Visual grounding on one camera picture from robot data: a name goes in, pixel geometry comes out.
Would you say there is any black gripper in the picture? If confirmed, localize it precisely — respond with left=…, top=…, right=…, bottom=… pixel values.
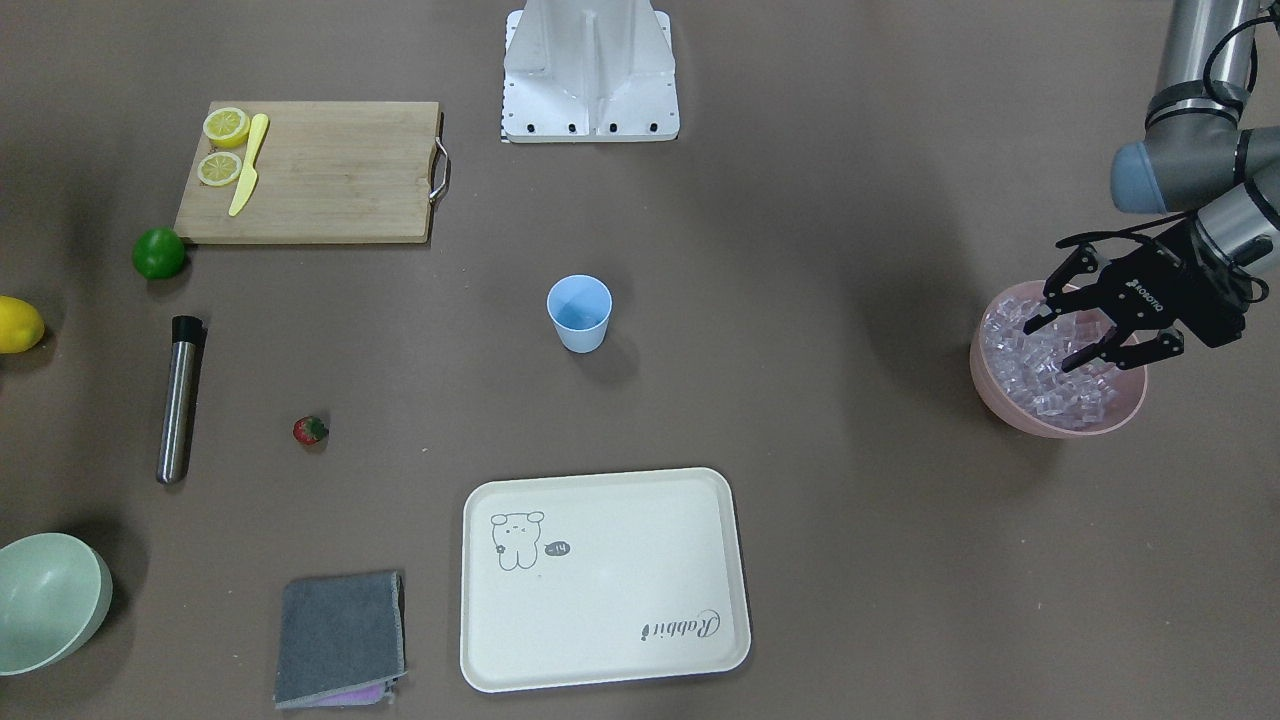
left=1021, top=218, right=1263, bottom=373

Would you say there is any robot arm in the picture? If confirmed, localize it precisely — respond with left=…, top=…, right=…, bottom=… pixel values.
left=1023, top=1, right=1279, bottom=372

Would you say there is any clear ice cubes pile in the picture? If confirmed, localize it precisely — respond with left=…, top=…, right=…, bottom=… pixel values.
left=980, top=290, right=1126, bottom=430

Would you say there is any light blue cup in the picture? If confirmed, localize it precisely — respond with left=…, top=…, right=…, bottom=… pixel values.
left=547, top=274, right=613, bottom=354

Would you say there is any pink bowl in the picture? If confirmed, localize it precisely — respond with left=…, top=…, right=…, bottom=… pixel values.
left=969, top=282, right=1149, bottom=439

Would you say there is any cream rabbit tray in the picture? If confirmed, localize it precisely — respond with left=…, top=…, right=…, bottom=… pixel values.
left=460, top=468, right=753, bottom=693

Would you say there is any bamboo cutting board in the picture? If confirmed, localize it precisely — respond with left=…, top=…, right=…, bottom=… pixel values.
left=174, top=100, right=451, bottom=245

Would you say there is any red strawberry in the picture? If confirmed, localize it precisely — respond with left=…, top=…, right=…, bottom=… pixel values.
left=292, top=415, right=330, bottom=447

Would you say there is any grey folded cloth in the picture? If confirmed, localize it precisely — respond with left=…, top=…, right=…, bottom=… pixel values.
left=273, top=570, right=406, bottom=711

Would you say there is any yellow plastic knife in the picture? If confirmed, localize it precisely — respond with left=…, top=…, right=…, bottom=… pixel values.
left=227, top=113, right=270, bottom=217

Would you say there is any upper lemon slice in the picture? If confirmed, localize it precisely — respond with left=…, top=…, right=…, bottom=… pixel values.
left=202, top=108, right=251, bottom=149

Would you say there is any lemon slice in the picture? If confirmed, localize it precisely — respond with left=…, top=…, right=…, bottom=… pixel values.
left=202, top=108, right=251, bottom=149
left=195, top=151, right=243, bottom=187

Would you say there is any lower lemon slice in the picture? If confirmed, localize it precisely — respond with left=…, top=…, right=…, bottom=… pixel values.
left=195, top=151, right=243, bottom=187

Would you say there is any steel muddler black tip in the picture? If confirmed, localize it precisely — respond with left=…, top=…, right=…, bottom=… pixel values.
left=156, top=315, right=207, bottom=486

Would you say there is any green lime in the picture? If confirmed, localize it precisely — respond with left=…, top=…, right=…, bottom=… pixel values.
left=131, top=227, right=187, bottom=281

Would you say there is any mint green bowl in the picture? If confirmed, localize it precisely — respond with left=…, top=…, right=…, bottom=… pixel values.
left=1, top=532, right=114, bottom=676

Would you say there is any lower yellow lemon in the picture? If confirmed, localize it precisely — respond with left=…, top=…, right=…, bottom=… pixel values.
left=0, top=295, right=46, bottom=355

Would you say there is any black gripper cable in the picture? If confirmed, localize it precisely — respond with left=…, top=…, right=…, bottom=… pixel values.
left=1056, top=10, right=1271, bottom=261

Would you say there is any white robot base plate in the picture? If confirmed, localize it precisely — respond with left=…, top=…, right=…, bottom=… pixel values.
left=500, top=1, right=681, bottom=143

